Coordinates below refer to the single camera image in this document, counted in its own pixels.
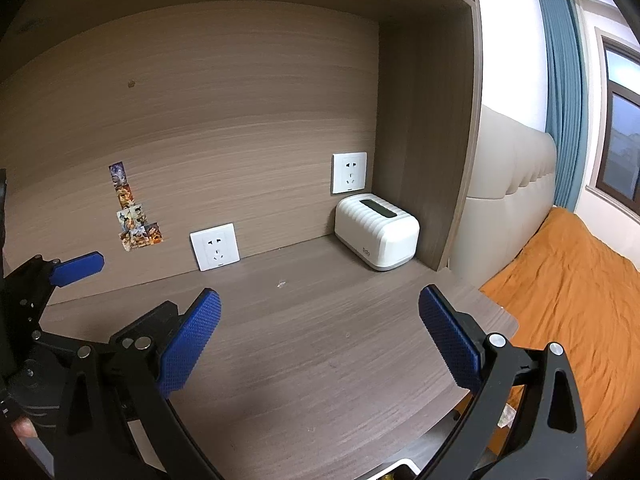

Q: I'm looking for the white wall socket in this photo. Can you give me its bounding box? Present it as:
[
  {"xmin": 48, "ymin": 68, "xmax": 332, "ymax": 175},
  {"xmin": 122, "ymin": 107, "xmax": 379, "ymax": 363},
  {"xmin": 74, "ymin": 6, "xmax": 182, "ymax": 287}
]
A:
[
  {"xmin": 190, "ymin": 223, "xmax": 240, "ymax": 272},
  {"xmin": 332, "ymin": 152, "xmax": 368, "ymax": 194}
]

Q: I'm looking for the white wall socket lower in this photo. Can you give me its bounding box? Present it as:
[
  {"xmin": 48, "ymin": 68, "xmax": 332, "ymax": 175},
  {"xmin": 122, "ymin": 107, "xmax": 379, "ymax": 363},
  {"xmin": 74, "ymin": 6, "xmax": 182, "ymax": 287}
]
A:
[{"xmin": 190, "ymin": 223, "xmax": 240, "ymax": 272}]

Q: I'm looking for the beige padded headboard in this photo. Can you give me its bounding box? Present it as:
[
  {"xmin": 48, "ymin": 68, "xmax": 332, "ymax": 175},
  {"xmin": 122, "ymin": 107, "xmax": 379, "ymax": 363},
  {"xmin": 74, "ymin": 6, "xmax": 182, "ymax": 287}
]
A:
[{"xmin": 449, "ymin": 107, "xmax": 556, "ymax": 287}]

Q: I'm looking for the white wall socket upper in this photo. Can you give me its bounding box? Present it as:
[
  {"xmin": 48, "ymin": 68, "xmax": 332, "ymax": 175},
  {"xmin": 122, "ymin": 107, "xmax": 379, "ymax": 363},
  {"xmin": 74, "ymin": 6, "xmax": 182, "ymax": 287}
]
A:
[{"xmin": 332, "ymin": 152, "xmax": 368, "ymax": 194}]

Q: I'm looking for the blue curtain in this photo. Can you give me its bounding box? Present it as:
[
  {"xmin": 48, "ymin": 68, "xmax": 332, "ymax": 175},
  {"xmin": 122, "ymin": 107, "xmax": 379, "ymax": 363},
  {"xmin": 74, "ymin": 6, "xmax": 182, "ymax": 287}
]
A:
[{"xmin": 539, "ymin": 0, "xmax": 588, "ymax": 211}]

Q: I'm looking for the orange bed cover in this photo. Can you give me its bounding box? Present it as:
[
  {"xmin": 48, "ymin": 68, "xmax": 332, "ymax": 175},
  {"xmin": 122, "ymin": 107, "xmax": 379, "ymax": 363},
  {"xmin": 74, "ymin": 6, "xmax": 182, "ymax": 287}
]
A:
[{"xmin": 480, "ymin": 207, "xmax": 639, "ymax": 472}]

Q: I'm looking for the dark framed window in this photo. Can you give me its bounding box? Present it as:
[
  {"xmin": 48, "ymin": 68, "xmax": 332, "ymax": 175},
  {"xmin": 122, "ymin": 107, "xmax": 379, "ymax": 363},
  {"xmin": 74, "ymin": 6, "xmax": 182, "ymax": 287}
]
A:
[{"xmin": 597, "ymin": 37, "xmax": 640, "ymax": 214}]

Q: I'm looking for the white trash bin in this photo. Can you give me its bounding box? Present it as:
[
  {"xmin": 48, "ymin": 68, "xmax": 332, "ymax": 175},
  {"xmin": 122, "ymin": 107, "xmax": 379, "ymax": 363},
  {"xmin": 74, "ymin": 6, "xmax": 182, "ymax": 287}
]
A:
[{"xmin": 363, "ymin": 458, "xmax": 421, "ymax": 480}]

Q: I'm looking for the colourful sticker strip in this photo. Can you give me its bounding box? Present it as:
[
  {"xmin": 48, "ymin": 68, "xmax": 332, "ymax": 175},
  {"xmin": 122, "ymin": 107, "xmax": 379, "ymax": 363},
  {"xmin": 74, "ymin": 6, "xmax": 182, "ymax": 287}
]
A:
[{"xmin": 108, "ymin": 162, "xmax": 163, "ymax": 252}]

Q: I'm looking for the white tissue box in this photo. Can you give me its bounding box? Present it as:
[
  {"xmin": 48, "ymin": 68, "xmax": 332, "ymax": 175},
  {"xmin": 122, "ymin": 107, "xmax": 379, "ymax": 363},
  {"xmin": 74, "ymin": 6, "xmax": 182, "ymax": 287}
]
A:
[{"xmin": 334, "ymin": 193, "xmax": 420, "ymax": 272}]

